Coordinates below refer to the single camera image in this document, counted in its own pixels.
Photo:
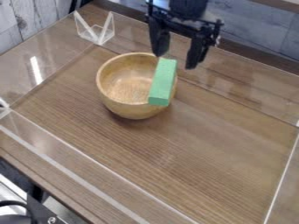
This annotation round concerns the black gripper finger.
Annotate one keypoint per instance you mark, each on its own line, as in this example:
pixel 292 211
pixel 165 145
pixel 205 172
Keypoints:
pixel 159 39
pixel 200 43

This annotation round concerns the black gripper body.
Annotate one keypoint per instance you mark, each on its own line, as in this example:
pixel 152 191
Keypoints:
pixel 185 17

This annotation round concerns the green rectangular block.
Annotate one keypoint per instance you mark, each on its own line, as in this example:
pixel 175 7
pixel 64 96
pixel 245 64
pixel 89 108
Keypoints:
pixel 161 87

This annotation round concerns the wooden bowl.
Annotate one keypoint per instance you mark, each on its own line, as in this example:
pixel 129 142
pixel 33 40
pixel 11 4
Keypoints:
pixel 124 80

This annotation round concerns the clear acrylic tray walls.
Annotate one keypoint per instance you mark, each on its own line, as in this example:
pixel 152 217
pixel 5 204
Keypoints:
pixel 215 161

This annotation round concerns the clear acrylic corner bracket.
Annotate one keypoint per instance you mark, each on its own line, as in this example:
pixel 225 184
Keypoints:
pixel 96 34

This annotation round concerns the black metal table bracket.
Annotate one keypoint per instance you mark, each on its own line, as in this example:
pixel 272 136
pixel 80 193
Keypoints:
pixel 44 216

